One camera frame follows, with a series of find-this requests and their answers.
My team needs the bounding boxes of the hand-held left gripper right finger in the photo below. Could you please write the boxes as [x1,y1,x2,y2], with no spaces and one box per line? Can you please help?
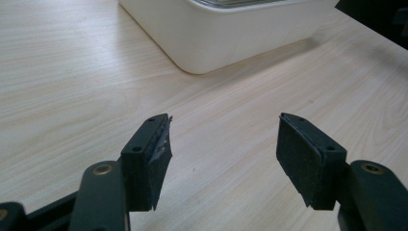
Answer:
[275,112,408,231]

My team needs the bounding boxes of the clear glass dish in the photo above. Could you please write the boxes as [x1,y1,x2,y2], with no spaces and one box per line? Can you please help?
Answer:
[194,0,287,9]

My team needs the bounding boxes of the white plastic container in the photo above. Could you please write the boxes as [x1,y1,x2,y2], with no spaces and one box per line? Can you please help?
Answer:
[117,0,340,75]

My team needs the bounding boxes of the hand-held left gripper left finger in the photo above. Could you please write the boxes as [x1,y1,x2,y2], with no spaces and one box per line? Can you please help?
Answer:
[68,113,173,231]

